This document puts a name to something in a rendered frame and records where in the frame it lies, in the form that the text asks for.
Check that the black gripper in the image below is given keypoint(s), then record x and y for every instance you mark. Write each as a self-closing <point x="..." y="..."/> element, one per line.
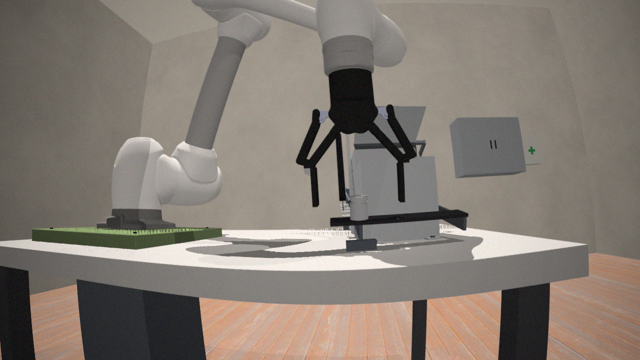
<point x="353" y="110"/>

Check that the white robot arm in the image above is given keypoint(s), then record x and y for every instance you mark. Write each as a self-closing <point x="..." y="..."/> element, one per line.
<point x="353" y="33"/>

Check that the grey cylinder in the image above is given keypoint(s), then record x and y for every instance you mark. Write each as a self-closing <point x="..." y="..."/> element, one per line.
<point x="359" y="207"/>

